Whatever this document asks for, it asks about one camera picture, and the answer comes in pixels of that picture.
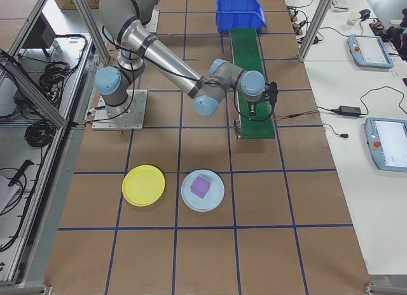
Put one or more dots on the purple foam block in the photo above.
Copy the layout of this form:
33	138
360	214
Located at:
200	187

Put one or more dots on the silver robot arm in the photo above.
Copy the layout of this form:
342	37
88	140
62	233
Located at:
165	59

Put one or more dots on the light blue round plate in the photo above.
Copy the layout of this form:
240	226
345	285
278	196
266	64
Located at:
216	193

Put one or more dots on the yellow round plate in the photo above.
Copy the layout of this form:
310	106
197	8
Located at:
143	187

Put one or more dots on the green conveyor belt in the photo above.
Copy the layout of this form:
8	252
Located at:
245	47

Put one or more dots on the black slim power adapter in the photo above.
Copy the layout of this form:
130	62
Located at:
318	39

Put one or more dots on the blue plastic storage bin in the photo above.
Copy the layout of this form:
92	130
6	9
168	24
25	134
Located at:
238	21

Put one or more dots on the black desktop power brick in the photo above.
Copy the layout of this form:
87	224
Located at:
349	110

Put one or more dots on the grey-blue teach pendant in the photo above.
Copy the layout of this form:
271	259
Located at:
370	50
391	142

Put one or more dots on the white paper cup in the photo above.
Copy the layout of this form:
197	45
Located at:
352	20

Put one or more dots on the white side table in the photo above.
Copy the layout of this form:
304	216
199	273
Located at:
349	180

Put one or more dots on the black computer mouse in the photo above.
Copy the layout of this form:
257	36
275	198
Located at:
364	14

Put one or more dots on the black handheld tool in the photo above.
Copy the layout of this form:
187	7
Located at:
22	169

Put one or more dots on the aluminium frame post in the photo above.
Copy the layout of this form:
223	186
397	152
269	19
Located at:
313	28

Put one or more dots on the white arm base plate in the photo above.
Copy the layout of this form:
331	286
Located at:
155	21
136	117

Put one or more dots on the aluminium V-shaped frame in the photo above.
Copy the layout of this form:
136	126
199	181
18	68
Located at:
35	96

